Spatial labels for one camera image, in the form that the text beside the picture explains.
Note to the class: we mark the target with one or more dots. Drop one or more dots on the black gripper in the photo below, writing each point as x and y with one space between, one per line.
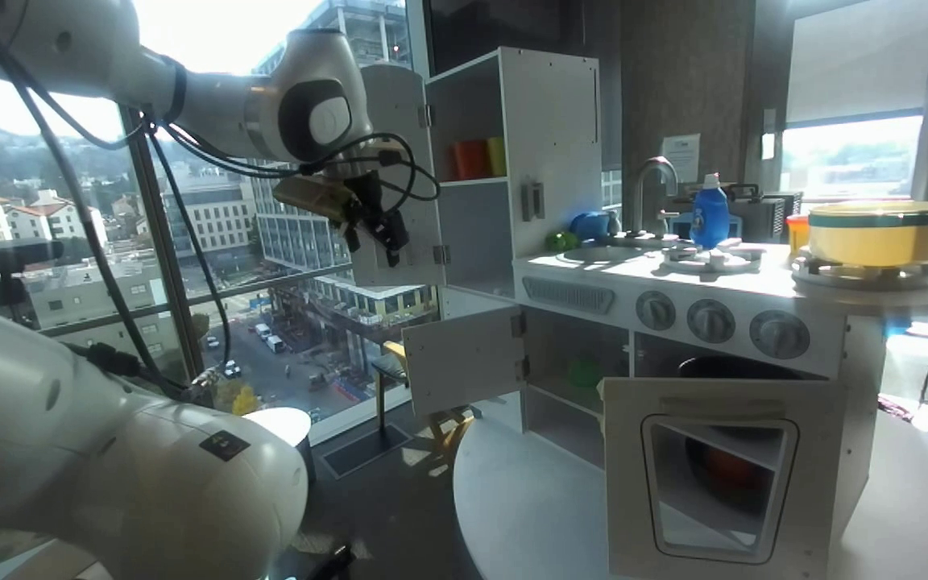
377 211

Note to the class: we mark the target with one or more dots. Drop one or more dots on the tall white cabinet door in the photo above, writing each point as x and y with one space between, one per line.
420 138

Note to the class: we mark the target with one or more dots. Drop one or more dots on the small white cabinet door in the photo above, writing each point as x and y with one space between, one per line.
466 366

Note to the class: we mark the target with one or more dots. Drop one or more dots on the white oven door with window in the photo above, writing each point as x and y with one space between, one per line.
635 485

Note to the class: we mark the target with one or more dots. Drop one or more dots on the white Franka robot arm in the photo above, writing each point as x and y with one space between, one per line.
79 471

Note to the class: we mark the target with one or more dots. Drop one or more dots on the green item inside cabinet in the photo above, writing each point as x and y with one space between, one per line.
587 381

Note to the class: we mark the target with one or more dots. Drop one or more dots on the white toy kitchen cabinet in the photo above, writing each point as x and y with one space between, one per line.
722 311

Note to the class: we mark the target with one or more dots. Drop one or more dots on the yellow cup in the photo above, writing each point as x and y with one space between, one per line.
495 156

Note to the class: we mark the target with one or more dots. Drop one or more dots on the green toy in sink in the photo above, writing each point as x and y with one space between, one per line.
561 239

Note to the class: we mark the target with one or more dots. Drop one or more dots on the wooden folding chair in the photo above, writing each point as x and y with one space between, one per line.
443 429

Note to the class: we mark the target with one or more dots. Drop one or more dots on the blue toy in sink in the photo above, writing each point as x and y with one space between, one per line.
594 226

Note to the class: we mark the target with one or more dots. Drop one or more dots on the grey stove knob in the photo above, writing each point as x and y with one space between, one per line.
781 337
655 311
709 319

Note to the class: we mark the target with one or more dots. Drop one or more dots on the metal toy faucet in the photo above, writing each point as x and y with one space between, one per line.
652 170

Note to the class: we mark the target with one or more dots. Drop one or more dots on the white paper sign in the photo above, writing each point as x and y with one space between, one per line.
684 159

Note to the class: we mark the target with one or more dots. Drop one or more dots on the stove burner grate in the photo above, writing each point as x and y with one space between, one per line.
709 257

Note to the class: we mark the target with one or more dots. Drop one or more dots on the blue bottle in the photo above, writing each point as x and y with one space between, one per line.
709 212

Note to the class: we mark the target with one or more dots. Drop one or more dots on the small orange cup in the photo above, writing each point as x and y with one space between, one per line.
797 235

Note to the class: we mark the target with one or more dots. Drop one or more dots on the red item inside oven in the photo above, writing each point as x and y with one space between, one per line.
738 471

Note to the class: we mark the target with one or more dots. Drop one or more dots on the yellow pot with green rim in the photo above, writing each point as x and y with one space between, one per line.
883 239

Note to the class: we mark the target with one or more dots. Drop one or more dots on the yellow wrist camera mount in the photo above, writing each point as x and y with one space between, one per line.
319 197

